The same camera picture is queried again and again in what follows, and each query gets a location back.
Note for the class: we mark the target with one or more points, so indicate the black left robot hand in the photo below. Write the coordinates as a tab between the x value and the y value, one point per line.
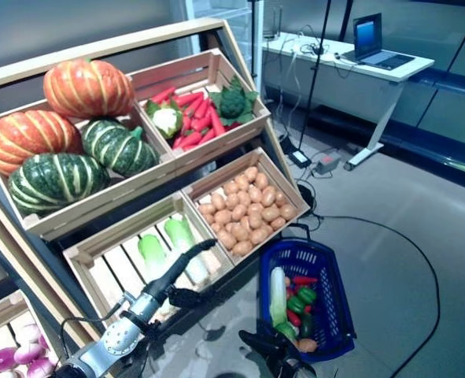
165	280

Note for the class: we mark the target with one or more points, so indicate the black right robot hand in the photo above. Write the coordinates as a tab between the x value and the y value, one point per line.
273	352

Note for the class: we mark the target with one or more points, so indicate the blue plastic shopping basket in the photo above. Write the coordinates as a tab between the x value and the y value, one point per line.
334	299

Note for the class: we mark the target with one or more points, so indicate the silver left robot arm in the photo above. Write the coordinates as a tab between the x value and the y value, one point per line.
116	340

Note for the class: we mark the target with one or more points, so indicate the green leafy vegetable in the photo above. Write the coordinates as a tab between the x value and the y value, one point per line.
285	329

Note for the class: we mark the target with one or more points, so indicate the short napa cabbage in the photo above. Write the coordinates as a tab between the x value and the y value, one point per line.
152	252

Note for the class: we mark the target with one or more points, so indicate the orange vegetable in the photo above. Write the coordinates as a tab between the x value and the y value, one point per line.
308	345

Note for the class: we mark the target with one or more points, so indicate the red chili pepper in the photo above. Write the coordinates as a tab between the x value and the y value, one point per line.
305	280
294	317

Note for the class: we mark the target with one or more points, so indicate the dark green bell pepper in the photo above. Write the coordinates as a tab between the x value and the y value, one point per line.
306	325

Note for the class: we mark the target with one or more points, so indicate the long napa cabbage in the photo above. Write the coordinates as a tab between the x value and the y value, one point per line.
179	234

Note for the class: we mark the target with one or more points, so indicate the wooden crate with napa cabbages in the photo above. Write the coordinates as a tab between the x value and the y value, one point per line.
114	260

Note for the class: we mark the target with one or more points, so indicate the brown potato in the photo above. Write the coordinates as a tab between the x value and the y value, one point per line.
238	213
280	198
227	239
207	209
218	201
242	197
251	173
241	182
278	223
270	214
232	201
268	196
240	232
222	217
288	212
261	180
254	194
242	248
231	187
254	221
259	236

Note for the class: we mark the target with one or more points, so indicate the wooden crate with pumpkins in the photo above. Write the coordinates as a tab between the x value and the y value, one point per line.
98	206

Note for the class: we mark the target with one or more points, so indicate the purple turnip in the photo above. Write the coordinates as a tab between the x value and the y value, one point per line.
28	353
43	342
40	368
2	359

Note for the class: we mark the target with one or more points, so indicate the green striped pumpkin with stem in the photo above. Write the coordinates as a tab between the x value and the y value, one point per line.
116	145

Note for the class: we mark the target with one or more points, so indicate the wooden crate with potatoes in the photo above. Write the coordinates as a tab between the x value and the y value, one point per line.
291	185

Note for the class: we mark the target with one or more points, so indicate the white cauliflower with leaves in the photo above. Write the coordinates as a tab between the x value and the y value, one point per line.
164	117

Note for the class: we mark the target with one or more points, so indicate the long red carrot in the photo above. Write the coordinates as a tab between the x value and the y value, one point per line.
217	122

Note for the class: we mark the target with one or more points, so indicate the wooden crate with turnips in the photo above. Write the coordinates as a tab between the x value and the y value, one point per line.
0	315

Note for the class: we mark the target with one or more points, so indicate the black power brick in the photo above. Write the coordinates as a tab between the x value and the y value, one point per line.
299	158

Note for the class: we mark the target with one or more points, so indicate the green broccoli with leaves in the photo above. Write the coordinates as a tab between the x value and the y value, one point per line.
232	102

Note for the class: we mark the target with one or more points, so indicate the grey box with red button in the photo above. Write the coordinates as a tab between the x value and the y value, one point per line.
326	162

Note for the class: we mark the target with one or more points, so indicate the large orange striped pumpkin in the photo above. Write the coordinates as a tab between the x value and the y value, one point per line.
88	88

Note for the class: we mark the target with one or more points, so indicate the wooden crate with carrots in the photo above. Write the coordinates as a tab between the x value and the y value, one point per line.
185	71

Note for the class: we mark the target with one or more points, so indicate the black tripod pole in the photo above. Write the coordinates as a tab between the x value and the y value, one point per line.
314	71

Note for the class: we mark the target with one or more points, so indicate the white table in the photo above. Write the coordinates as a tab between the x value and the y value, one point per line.
370	78

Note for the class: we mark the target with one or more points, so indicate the open laptop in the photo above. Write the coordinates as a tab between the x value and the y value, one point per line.
367	39

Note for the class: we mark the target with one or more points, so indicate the wooden display shelf frame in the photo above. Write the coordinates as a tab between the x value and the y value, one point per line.
252	86

